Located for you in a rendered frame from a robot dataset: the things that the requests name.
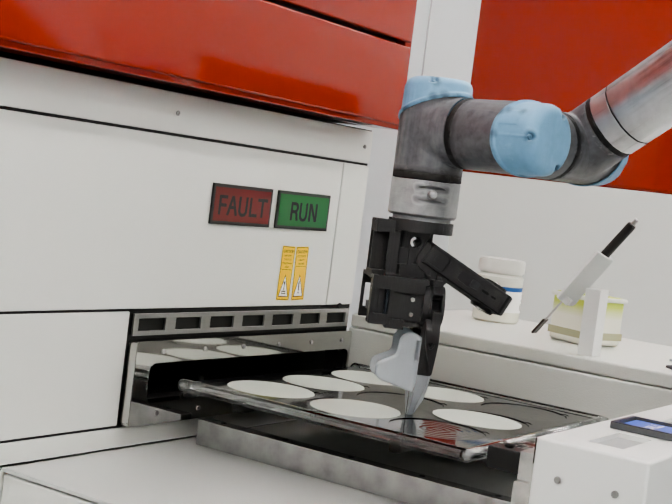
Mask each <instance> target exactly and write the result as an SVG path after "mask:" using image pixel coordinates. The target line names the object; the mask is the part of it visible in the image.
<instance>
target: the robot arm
mask: <svg viewBox="0 0 672 504"><path fill-rule="evenodd" d="M472 94H473V88H472V86H471V84H470V83H468V82H466V81H463V80H458V79H453V78H446V77H435V76H414V77H412V78H410V79H409V80H408V81H407V82H406V84H405V89H404V95H403V100H402V106H401V109H400V111H399V114H398V118H399V127H398V135H397V143H396V151H395V159H394V167H393V175H392V176H395V177H392V180H391V188H390V196H389V204H388V211H389V213H393V216H389V219H385V218H377V217H373V219H372V227H371V234H370V242H369V250H368V258H367V266H366V269H363V277H362V285H361V293H360V301H359V309H358V315H362V316H366V318H365V321H366V322H368V323H371V324H380V325H383V327H384V328H393V329H398V330H396V331H395V333H394V335H393V339H392V345H391V348H390V349H389V350H387V351H385V352H382V353H379V354H376V355H374V356H373V357H372V358H371V360H370V370H371V371H372V373H373V374H375V375H376V376H377V378H378V379H380V380H381V381H384V382H387V383H389V384H392V385H394V386H397V387H400V388H402V389H405V413H406V414H409V415H412V414H413V413H414V412H415V410H416V409H417V408H418V406H419V405H420V404H421V402H422V401H423V399H424V396H425V393H426V390H427V387H428V384H429V380H430V376H431V375H432V371H433V367H434V362H435V358H436V354H437V349H438V344H439V337H440V327H441V324H442V321H443V317H444V311H445V299H446V289H445V287H444V285H445V284H446V283H447V284H448V285H450V286H451V287H453V288H454V289H455V290H457V291H458V292H460V293H461V294H463V295H464V296H466V297H467V298H469V299H470V300H471V301H470V303H471V304H472V305H474V306H475V307H476V308H477V309H478V310H479V311H481V312H484V313H486V314H488V315H492V314H495V315H499V316H502V315H503V313H504V312H505V310H506V309H507V307H508V306H509V304H510V303H511V301H512V297H511V296H509V295H508V294H507V293H506V292H507V290H505V289H504V288H503V287H501V286H500V285H499V284H498V283H497V282H494V281H492V280H491V279H488V278H487V279H485V278H483V277H482V276H481V275H479V274H478V273H476V272H475V271H473V270H472V269H470V268H469V267H468V266H466V265H465V264H463V263H462V262H460V261H459V260H457V259H456V258H455V257H453V256H452V255H450V254H449V253H447V252H446V251H444V250H443V249H442V248H440V247H439V246H437V245H436V244H434V243H433V242H432V241H433V235H443V236H452V234H453V227H454V224H450V221H454V220H455V219H456V217H457V210H458V202H459V194H460V187H461V185H457V184H461V181H462V179H461V178H462V173H463V169H465V170H473V171H483V172H492V173H501V174H509V175H514V176H517V177H523V178H536V179H543V180H552V181H559V182H565V183H568V184H571V185H574V186H581V187H586V186H600V185H605V184H608V183H610V182H612V181H613V180H615V179H616V178H617V177H618V176H619V175H620V174H621V172H622V171H623V169H624V167H625V166H626V164H627V161H628V157H629V155H630V154H632V153H633V152H635V151H636V150H638V149H640V148H641V147H643V146H644V145H646V144H647V143H649V142H650V141H652V140H653V139H655V138H656V137H658V136H659V135H661V134H663V133H664V132H666V131H667V130H669V129H670V128H672V41H670V42H669V43H667V44H666V45H665V46H663V47H662V48H660V49H659V50H657V51H656V52H655V53H653V54H652V55H650V56H649V57H648V58H646V59H645V60H643V61H642V62H641V63H639V64H638V65H636V66H635V67H633V68H632V69H631V70H629V71H628V72H626V73H625V74H624V75H622V76H621V77H619V78H618V79H616V80H615V81H614V82H612V83H611V84H609V85H608V86H607V87H605V88H604V89H602V90H601V91H600V92H598V93H597V94H595V95H594V96H592V97H591V98H590V99H588V100H586V101H585V102H583V103H582V104H581V105H579V106H578V107H576V108H575V109H574V110H572V111H570V112H568V113H567V112H562V111H561V110H560V109H559V108H558V107H556V106H555V105H552V104H547V103H541V102H538V101H534V100H519V101H505V100H485V99H474V98H473V97H472ZM401 177H403V178H401ZM413 237H415V238H416V239H415V240H413V244H414V246H411V244H410V242H411V239H412V238H413ZM365 282H368V283H371V284H370V291H369V300H366V305H365V306H363V297H364V290H365ZM405 327H409V328H410V329H409V328H405Z"/></svg>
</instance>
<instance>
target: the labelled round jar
mask: <svg viewBox="0 0 672 504"><path fill-rule="evenodd" d="M525 267H526V263H525V261H520V260H514V259H508V258H500V257H491V256H481V257H480V259H479V267H478V268H479V270H481V271H480V272H478V274H479V275H481V276H482V277H483V278H485V279H487V278H488V279H491V280H492V281H494V282H497V283H498V284H499V285H500V286H501V287H503V288H504V289H505V290H507V292H506V293H507V294H508V295H509V296H511V297H512V301H511V303H510V304H509V306H508V307H507V309H506V310H505V312H504V313H503V315H502V316H499V315H495V314H492V315H488V314H486V313H484V312H481V311H479V310H478V309H477V308H476V307H475V306H474V305H473V312H472V316H473V318H474V319H477V320H482V321H487V322H493V323H501V324H516V323H518V319H519V313H520V305H521V298H522V290H523V281H524V279H523V278H522V275H523V274H525Z"/></svg>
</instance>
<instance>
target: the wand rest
mask: <svg viewBox="0 0 672 504"><path fill-rule="evenodd" d="M612 262H613V259H612V257H611V256H610V257H609V258H608V257H606V256H605V255H603V254H602V253H600V252H599V251H596V252H595V253H594V255H593V256H592V257H591V258H590V259H589V260H588V261H587V263H586V264H585V265H584V266H583V267H582V268H581V269H580V270H579V272H578V273H577V274H576V275H575V276H574V277H573V278H572V279H571V281H570V282H569V283H568V284H567V285H566V286H565V287H564V288H563V290H562V291H561V292H560V293H559V294H558V295H557V298H558V299H559V300H561V301H562V302H563V303H564V304H565V305H566V306H567V305H568V306H574V305H575V304H576V303H577V302H578V301H579V299H580V298H581V297H582V296H583V295H584V293H585V292H586V293H585V300H584V308H583V315H582V322H581V329H580V337H579V344H578V351H577V354H579V355H585V356H590V357H594V356H600V352H601V345H602V338H603V331H604V323H605V316H606V309H607V302H608V294H609V290H603V289H596V288H590V287H591V286H592V285H593V283H594V282H595V281H596V280H597V279H598V278H599V277H600V276H601V275H602V273H603V272H604V271H605V270H606V269H607V268H608V267H609V266H610V264H611V263H612Z"/></svg>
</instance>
